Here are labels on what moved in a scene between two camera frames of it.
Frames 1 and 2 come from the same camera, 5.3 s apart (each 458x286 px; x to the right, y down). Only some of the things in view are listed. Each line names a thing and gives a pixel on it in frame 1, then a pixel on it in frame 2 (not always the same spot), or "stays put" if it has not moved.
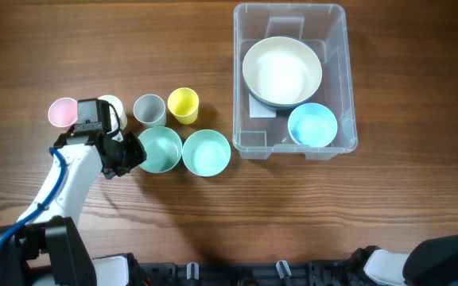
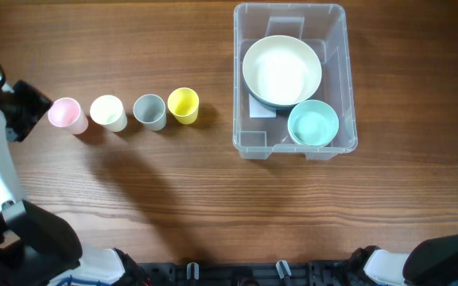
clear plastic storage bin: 293,86 stays put
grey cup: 150,110 stays put
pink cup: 63,112 stays put
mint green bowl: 206,152 to 313,123
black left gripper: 138,157 to 41,104
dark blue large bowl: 278,106 stays put
